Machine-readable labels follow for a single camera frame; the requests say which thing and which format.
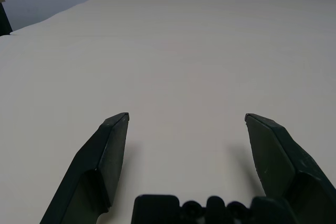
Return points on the black stand leg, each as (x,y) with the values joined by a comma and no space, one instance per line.
(4,22)

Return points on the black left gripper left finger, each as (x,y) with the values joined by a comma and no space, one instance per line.
(113,150)

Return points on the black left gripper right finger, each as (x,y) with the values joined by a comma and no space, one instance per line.
(273,150)

